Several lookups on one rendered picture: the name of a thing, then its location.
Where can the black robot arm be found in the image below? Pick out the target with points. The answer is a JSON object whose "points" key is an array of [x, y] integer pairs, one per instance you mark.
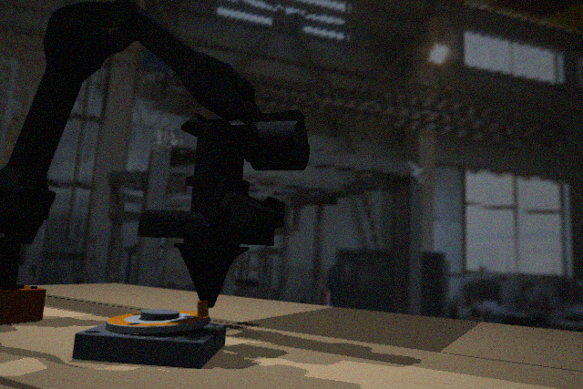
{"points": [[77, 43]]}

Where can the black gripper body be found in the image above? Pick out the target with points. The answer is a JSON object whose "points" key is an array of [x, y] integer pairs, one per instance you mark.
{"points": [[192, 225]]}

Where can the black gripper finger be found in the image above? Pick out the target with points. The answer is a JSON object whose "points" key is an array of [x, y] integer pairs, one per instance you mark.
{"points": [[202, 261], [225, 263]]}

